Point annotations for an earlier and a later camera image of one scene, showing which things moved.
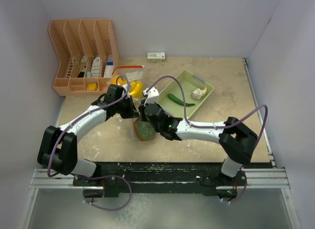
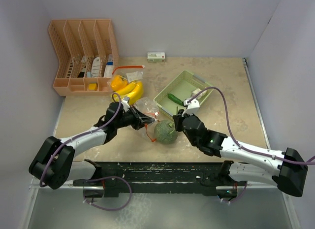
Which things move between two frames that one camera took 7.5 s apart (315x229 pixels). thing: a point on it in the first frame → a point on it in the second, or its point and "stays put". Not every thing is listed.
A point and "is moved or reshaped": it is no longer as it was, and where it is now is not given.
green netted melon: x=145 y=130 is moved or reshaped
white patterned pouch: x=96 y=68 stays put
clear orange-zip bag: x=130 y=76 stays put
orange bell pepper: x=113 y=80 stays put
